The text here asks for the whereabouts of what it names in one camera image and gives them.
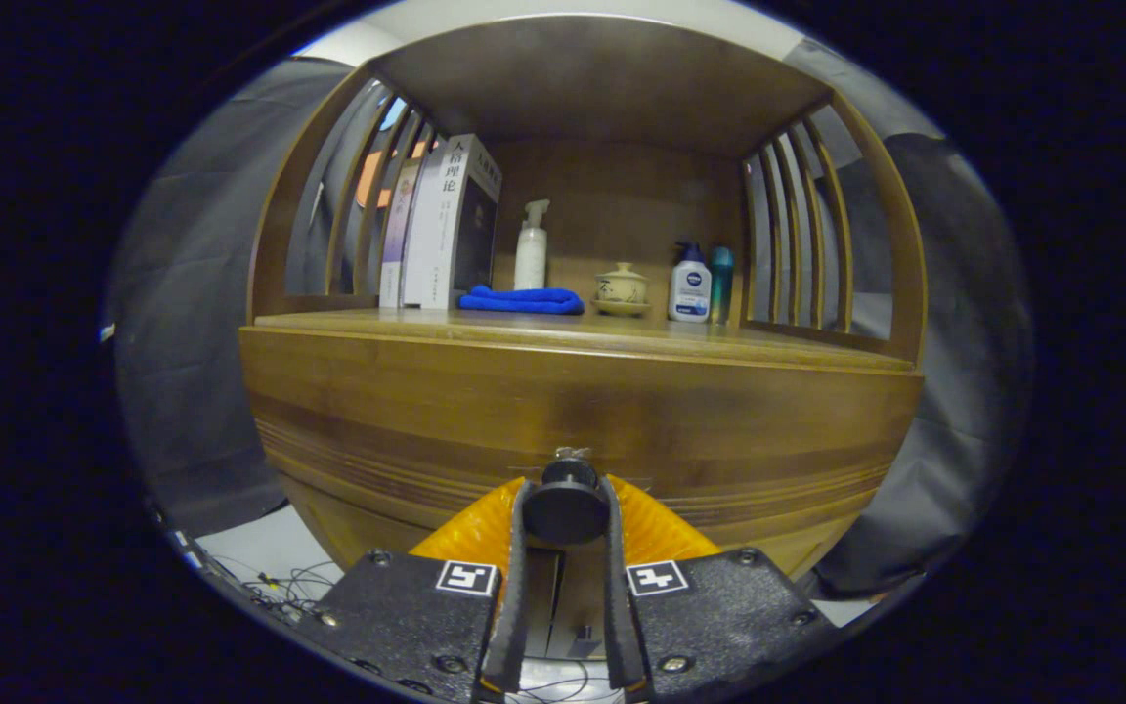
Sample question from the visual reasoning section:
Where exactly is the wooden drawer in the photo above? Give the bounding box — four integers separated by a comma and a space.
238, 326, 924, 578

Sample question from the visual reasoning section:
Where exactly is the thin purple book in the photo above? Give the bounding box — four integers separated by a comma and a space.
379, 156, 424, 310

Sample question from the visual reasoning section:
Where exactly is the wooden countertop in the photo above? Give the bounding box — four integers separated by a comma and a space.
255, 308, 916, 371

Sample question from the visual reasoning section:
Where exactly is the large white book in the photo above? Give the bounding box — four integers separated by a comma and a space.
402, 134, 503, 311

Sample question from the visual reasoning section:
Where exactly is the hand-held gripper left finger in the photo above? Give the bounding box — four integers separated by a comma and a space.
314, 476, 530, 704

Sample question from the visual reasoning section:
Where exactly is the blue folded cloth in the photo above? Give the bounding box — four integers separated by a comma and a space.
458, 285, 585, 316

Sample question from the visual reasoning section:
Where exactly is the teal slim bottle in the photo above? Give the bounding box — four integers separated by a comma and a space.
710, 245, 735, 326

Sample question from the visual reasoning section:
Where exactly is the wooden cabinet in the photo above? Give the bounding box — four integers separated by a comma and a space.
238, 15, 928, 666

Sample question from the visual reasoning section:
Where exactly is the beige lidded ceramic teacup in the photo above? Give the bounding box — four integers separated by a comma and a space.
590, 262, 652, 318

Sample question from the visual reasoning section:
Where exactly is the white pump bottle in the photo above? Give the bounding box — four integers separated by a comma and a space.
514, 199, 551, 291

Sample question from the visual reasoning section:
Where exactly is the white blue lotion bottle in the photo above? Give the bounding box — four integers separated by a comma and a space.
668, 242, 713, 324

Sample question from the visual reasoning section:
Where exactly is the black round drawer knob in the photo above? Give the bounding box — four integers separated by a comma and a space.
521, 448, 613, 546

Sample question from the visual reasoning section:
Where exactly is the black cables bundle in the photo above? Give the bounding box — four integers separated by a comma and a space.
201, 552, 623, 704

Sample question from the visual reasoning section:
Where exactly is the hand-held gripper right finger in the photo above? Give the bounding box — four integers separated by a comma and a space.
602, 476, 838, 704

